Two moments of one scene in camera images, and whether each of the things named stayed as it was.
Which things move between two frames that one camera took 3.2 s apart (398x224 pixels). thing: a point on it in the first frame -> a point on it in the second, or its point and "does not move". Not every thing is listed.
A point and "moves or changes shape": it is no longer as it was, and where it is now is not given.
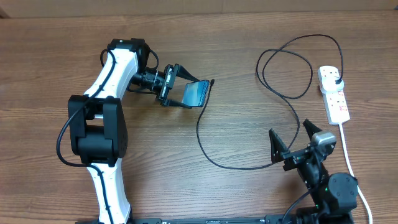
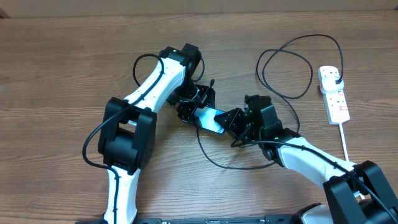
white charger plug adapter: (331, 84) does not move
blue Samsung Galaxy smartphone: (195, 93) moves or changes shape
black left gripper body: (166, 83) -> (192, 99)
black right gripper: (278, 150) -> (235, 116)
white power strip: (335, 102) does not move
